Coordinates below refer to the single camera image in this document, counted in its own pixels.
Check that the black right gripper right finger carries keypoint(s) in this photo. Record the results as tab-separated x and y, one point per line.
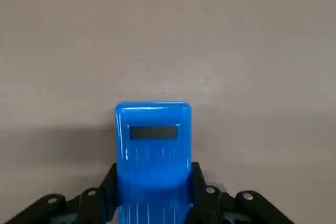
210	208

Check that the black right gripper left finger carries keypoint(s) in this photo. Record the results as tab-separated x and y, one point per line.
78	208

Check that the blue plastic eraser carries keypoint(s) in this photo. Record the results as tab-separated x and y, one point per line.
153	169

